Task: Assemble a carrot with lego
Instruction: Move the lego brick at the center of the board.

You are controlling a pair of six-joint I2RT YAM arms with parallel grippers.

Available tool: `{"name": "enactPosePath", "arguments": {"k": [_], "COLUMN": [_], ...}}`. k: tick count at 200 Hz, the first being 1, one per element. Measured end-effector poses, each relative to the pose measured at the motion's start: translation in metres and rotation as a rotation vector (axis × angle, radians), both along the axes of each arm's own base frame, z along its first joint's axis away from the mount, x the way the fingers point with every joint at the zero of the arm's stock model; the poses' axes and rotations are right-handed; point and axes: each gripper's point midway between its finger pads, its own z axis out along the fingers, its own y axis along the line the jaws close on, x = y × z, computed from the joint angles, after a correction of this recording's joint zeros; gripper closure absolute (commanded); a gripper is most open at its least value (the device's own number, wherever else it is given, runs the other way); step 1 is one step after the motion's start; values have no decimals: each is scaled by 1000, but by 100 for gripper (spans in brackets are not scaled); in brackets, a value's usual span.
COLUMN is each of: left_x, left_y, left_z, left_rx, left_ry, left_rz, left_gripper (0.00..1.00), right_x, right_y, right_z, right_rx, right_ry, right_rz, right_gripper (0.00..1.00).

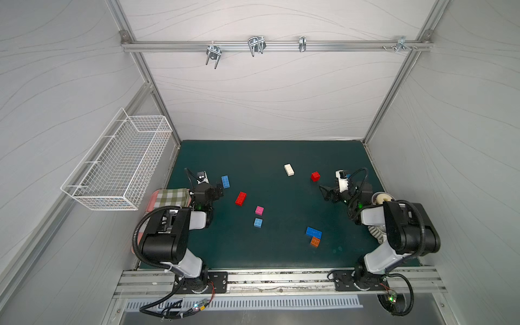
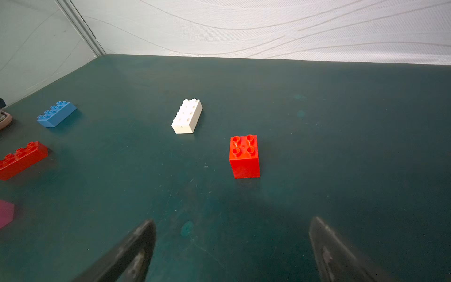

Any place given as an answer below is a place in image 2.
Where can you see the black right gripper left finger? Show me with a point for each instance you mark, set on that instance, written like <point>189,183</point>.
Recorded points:
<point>128,261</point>

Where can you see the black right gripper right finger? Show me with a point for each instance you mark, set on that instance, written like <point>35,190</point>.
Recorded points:
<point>338,260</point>

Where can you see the small red lego cube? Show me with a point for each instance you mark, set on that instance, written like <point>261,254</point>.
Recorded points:
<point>244,157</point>

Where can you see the red long lego brick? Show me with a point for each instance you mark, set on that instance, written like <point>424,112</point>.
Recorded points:
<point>22,159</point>

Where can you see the white long lego brick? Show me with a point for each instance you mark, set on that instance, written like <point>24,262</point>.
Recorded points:
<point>187,117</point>

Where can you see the magenta small lego brick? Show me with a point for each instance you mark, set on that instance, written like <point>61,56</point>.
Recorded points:
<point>6,213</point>

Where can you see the light blue long lego brick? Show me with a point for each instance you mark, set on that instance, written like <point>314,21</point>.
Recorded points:
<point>56,114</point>

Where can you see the pink plastic tray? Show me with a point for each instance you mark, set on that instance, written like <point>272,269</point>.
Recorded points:
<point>5,120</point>

